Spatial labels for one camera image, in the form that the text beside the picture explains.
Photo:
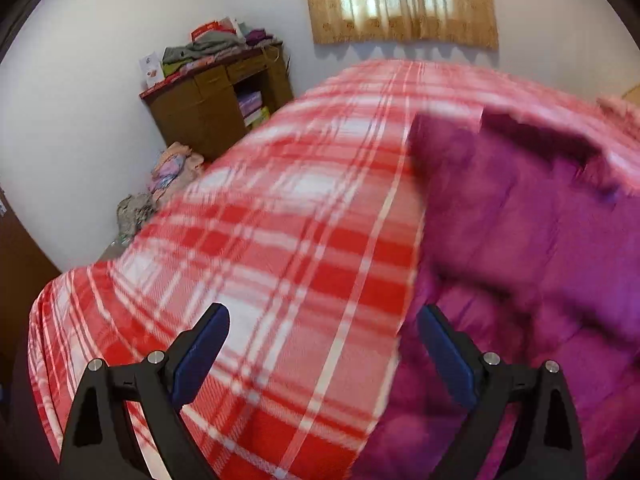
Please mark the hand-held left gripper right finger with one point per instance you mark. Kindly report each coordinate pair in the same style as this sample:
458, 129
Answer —
448, 355

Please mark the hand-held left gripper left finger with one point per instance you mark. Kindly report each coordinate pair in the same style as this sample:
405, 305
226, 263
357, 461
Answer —
199, 360

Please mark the purple puffer jacket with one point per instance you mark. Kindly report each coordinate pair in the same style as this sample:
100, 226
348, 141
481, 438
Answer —
505, 220

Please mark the pink clothes pile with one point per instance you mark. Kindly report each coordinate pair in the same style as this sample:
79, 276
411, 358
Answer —
175, 170

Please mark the purple folded clothes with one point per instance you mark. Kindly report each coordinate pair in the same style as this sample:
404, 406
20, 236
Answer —
260, 36

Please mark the red plaid blanket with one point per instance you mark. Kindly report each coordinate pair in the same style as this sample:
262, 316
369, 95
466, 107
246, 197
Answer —
280, 240

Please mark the grey crumpled cloth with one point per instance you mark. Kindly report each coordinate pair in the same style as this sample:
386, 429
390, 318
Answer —
132, 215

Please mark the brown wooden desk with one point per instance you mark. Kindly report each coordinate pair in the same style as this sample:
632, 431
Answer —
200, 110

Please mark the stack of pastel boxes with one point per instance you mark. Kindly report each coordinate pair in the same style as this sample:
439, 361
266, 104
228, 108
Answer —
252, 109

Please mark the pink floral pillow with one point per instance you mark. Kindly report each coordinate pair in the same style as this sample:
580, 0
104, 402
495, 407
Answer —
620, 110

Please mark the grey garment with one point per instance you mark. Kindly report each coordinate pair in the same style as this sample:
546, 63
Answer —
200, 49

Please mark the light wooden headboard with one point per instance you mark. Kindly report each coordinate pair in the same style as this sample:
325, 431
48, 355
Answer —
631, 94

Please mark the red and white box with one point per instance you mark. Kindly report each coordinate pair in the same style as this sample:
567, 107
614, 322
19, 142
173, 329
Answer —
212, 29

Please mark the beige patterned curtain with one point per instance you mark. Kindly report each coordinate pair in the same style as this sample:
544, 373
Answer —
400, 5

